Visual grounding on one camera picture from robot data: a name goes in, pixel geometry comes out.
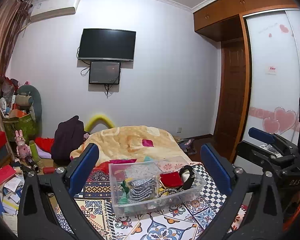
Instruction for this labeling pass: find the green storage box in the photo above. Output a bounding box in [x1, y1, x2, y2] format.
[2, 112, 39, 143]

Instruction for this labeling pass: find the grey-green plush toy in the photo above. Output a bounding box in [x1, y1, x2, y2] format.
[16, 85, 42, 123]

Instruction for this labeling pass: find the striped brown curtain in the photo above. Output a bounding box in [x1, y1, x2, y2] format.
[0, 0, 32, 132]

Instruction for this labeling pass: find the patterned bed sheet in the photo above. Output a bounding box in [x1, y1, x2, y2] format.
[49, 160, 248, 240]

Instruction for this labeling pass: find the black white braided hair tie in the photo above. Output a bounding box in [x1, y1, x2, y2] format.
[157, 188, 182, 199]

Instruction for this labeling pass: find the pink bunny toy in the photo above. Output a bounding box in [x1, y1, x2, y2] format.
[14, 129, 31, 158]

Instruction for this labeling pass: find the red pouch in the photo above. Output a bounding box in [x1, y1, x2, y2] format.
[160, 171, 186, 188]

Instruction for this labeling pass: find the wall-mounted television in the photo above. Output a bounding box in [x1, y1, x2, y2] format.
[78, 28, 137, 62]

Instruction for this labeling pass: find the clear plastic storage box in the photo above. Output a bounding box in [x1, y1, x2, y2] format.
[108, 156, 206, 219]

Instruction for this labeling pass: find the small wall-mounted monitor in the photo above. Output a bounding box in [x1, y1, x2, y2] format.
[88, 61, 121, 85]

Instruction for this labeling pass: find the green cylindrical bottle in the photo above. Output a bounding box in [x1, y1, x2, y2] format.
[28, 140, 41, 163]

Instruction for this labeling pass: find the wooden overhead cabinet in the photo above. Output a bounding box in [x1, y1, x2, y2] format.
[193, 0, 300, 43]

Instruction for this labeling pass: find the pile of clothes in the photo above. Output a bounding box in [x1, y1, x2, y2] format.
[173, 136, 197, 156]

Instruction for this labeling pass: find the pile of household clutter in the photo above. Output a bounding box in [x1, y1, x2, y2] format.
[0, 76, 22, 118]

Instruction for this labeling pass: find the yellow foam pool noodle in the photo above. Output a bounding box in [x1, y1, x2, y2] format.
[85, 115, 116, 132]

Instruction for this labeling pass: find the red book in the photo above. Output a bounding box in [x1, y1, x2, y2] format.
[0, 165, 17, 186]

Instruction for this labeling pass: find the grey striped sock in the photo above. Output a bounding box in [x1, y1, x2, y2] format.
[126, 175, 158, 202]

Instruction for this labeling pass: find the magenta cloth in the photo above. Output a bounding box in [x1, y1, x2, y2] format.
[109, 158, 138, 165]

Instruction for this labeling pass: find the red cloth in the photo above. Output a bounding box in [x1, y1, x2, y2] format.
[35, 137, 55, 153]

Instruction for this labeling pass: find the yellow fleece blanket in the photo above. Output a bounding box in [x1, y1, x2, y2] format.
[70, 125, 191, 171]

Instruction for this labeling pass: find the white air conditioner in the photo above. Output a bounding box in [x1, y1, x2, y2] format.
[30, 0, 80, 22]

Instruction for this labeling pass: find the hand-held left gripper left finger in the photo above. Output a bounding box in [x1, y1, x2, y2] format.
[17, 142, 108, 240]

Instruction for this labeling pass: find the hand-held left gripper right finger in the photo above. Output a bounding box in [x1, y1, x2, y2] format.
[200, 142, 284, 240]

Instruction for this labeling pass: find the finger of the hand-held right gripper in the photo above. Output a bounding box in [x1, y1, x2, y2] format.
[248, 127, 300, 153]
[234, 141, 295, 172]

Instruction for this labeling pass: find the pile of papers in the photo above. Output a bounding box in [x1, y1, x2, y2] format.
[0, 175, 26, 217]

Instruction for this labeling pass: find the black flashlight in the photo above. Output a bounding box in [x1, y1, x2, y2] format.
[25, 156, 42, 173]

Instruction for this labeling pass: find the wooden door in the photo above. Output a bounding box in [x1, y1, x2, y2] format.
[213, 38, 248, 162]

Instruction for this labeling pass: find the dark purple coat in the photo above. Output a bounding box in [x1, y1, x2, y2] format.
[51, 115, 85, 166]

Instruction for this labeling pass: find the black and white sock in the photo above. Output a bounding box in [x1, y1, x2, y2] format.
[178, 165, 196, 191]

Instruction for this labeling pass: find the white sliding wardrobe door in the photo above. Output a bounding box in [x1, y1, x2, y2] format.
[234, 9, 300, 168]

